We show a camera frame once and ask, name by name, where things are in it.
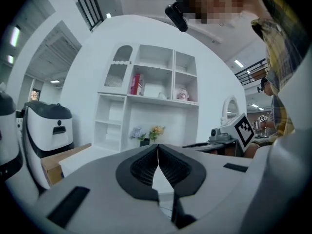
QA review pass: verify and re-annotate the person's yellow plaid shirt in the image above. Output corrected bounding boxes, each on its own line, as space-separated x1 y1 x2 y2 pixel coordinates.
251 0 309 137

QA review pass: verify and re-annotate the red book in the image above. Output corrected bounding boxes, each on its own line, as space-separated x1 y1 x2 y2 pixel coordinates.
130 74 141 96

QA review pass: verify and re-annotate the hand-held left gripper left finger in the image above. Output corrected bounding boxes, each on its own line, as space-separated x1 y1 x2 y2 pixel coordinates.
26 144 178 234

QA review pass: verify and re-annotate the ceiling light tube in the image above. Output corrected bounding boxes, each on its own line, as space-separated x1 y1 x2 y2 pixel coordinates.
9 25 21 47

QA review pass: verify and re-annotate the black head camera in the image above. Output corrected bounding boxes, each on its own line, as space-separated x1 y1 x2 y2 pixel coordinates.
165 0 190 33

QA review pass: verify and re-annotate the white and black machine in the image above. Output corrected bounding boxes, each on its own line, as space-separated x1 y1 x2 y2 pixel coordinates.
0 82 24 180
23 100 74 158

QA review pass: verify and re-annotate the black balcony railing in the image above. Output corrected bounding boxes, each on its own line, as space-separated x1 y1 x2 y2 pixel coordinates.
234 58 269 86

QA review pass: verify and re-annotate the pink figurine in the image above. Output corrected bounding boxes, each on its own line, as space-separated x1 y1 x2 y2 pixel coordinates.
175 87 194 102

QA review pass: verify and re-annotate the white desk with drawer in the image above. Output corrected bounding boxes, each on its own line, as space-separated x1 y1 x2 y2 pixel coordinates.
59 142 213 179

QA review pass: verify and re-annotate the white shelf unit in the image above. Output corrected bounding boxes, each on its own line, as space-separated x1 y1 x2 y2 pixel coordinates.
94 44 200 153

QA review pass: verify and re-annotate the yellow flower bunch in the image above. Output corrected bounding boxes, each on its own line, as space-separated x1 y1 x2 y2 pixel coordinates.
149 125 166 142

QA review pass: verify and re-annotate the person's right forearm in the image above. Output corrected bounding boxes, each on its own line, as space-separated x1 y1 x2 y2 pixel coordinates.
243 134 280 158

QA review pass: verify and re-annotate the black stair railing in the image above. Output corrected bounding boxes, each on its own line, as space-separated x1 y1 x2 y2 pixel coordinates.
70 0 105 32

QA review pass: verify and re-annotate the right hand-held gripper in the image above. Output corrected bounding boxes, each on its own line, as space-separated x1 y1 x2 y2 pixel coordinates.
181 113 255 153

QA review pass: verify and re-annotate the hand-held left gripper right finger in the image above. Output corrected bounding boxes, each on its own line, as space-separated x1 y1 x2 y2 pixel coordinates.
158 144 265 234

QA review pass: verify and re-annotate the person's head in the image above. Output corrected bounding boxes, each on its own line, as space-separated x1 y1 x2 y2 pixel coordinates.
182 0 263 26

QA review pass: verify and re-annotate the brown cardboard box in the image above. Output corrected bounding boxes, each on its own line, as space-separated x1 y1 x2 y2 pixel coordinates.
40 143 92 186

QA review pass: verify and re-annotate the white dressing table with mirror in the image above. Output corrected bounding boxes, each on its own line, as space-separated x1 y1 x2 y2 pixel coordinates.
220 95 242 131

